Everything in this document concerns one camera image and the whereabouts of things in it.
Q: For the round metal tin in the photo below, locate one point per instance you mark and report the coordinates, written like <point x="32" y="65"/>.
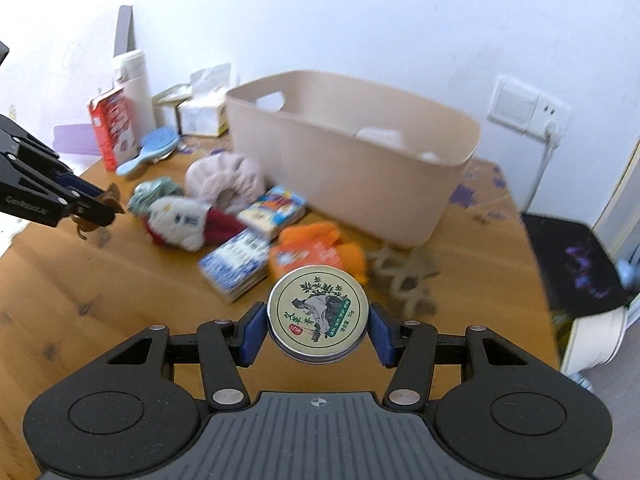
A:
<point x="317" y="310"/>

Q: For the cartoon bear tissue pack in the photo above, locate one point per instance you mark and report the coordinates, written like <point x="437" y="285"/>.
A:
<point x="272" y="212"/>

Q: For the orange cloth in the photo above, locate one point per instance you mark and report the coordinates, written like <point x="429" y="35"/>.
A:
<point x="350" y="255"/>

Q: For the wooden desk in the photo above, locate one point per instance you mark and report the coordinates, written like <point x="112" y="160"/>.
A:
<point x="125" y="300"/>

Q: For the white wall socket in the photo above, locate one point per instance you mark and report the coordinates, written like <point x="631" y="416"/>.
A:
<point x="520" y="102"/>

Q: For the blue hairbrush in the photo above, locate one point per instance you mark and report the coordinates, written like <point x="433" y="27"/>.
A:
<point x="155" y="142"/>

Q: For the green scrunchie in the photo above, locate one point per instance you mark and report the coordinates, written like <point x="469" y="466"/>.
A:
<point x="152" y="192"/>

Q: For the orange packet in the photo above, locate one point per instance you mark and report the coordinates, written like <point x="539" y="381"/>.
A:
<point x="295" y="257"/>

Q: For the cream wardrobe frame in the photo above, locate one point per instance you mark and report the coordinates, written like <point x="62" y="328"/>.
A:
<point x="622" y="200"/>

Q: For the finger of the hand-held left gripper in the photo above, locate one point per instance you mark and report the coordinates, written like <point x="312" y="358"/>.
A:
<point x="92" y="212"/>
<point x="75" y="182"/>

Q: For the blue white tissue pack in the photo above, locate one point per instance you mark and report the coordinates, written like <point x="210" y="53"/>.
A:
<point x="235" y="265"/>

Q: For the white red cat plush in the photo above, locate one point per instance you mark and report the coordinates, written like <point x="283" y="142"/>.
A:
<point x="180" y="222"/>

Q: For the white thermos bottle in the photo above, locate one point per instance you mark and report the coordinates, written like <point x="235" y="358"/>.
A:
<point x="134" y="90"/>

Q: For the pink fluffy hat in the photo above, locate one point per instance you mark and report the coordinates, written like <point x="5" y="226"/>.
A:
<point x="220" y="180"/>

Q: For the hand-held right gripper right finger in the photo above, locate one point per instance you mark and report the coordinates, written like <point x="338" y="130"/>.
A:
<point x="382" y="337"/>

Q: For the red white carton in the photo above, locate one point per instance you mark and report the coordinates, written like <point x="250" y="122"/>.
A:
<point x="112" y="130"/>

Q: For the plain white tissue pack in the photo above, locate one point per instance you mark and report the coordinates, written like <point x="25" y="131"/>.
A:
<point x="167" y="105"/>

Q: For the small brown wooden piece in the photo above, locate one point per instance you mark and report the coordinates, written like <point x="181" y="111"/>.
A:
<point x="110" y="195"/>

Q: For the white bin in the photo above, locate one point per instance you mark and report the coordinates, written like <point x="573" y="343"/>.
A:
<point x="595" y="340"/>

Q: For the beige plastic storage basket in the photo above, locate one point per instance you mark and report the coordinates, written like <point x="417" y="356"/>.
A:
<point x="350" y="195"/>

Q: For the black stool purple print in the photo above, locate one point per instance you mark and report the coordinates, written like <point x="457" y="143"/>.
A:
<point x="575" y="260"/>

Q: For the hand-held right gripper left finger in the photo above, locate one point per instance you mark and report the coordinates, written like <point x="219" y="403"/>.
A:
<point x="252" y="335"/>

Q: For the light blue plastic item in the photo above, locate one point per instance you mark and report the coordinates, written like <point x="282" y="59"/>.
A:
<point x="627" y="272"/>

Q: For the cream patterned tissue pack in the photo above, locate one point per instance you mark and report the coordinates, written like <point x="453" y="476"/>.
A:
<point x="205" y="110"/>

